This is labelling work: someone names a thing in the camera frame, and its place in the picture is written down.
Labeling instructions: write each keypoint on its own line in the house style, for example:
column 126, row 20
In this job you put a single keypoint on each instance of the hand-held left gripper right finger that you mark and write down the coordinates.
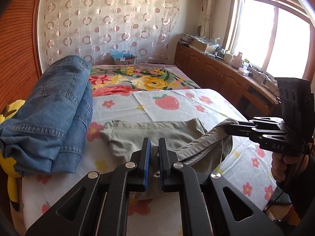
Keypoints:
column 161, row 163

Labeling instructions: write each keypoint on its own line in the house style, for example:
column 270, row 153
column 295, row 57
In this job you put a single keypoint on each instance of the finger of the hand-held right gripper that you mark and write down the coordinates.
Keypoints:
column 237, row 128
column 269, row 141

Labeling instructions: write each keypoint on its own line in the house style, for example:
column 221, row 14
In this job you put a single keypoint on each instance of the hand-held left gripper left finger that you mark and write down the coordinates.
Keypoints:
column 147, row 163

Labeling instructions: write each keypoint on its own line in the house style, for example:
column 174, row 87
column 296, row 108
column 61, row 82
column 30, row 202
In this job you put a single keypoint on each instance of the grey-green short pants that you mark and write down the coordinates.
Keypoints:
column 177, row 137

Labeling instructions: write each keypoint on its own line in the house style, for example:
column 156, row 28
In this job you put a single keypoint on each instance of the person's right forearm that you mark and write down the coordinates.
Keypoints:
column 301, row 191

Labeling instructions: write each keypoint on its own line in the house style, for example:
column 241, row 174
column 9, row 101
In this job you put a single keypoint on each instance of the person's right hand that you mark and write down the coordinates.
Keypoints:
column 278, row 168

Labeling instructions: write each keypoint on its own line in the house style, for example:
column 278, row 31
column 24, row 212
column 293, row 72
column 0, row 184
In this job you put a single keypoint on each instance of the flower print bed sheet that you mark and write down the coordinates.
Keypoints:
column 98, row 182

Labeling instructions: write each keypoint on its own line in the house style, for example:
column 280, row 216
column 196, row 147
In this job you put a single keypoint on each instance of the wooden cabinet row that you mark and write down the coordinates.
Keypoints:
column 216, row 78

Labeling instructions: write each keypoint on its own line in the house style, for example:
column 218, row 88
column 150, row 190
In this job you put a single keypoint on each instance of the strawberry print towel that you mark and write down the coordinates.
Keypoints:
column 172, row 103

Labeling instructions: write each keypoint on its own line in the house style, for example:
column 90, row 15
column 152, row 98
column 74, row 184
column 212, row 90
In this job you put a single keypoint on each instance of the pale pink detergent bottle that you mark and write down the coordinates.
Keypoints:
column 238, row 60

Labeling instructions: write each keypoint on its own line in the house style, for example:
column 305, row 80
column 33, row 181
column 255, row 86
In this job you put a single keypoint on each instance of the white jar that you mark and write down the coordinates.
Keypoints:
column 228, row 58

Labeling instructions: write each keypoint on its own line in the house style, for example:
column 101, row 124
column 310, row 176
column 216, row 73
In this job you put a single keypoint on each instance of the large floral blanket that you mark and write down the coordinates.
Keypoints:
column 137, row 81

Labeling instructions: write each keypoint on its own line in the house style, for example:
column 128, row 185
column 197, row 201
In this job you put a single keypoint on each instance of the beige box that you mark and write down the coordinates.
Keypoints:
column 201, row 45

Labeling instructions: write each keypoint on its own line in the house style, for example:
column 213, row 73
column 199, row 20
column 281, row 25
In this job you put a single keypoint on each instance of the stack of books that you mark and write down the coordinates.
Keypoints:
column 187, row 39

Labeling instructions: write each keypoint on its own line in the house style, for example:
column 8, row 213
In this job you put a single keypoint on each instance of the small cardboard box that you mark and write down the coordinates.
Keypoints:
column 125, row 60

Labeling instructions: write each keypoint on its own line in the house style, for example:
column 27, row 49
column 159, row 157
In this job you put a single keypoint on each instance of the folded blue jeans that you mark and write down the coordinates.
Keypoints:
column 49, row 118

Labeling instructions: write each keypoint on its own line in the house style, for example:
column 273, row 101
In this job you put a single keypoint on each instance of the blue plastic bag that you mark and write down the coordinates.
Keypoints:
column 120, row 53

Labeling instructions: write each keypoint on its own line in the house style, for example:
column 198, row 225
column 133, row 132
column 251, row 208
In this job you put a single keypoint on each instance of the beige window curtain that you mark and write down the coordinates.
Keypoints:
column 209, row 7

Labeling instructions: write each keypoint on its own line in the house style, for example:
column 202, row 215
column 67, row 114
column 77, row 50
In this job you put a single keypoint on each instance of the yellow plush toy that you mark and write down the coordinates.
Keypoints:
column 11, row 179

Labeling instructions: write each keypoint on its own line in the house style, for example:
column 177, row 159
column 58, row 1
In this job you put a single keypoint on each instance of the circle pattern sheer curtain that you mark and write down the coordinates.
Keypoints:
column 108, row 22

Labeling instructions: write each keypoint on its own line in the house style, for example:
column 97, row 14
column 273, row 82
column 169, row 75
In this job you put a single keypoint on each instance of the wooden frame window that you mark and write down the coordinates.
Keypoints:
column 268, row 32

